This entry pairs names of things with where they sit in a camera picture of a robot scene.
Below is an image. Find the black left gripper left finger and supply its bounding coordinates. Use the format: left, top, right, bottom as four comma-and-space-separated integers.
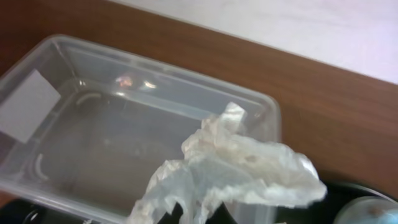
164, 203, 183, 224

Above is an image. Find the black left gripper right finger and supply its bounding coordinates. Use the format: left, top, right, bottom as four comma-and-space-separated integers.
206, 203, 237, 224

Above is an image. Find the white tissue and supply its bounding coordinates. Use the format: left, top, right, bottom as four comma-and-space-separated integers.
127, 103, 327, 223

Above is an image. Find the clear plastic waste bin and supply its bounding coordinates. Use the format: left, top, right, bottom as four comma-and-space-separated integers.
1, 35, 281, 223

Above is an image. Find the round black serving tray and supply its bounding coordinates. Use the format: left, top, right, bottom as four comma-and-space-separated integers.
275, 180, 397, 224

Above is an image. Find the blue plastic cup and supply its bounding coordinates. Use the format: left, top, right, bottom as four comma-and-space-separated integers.
333, 196, 397, 224

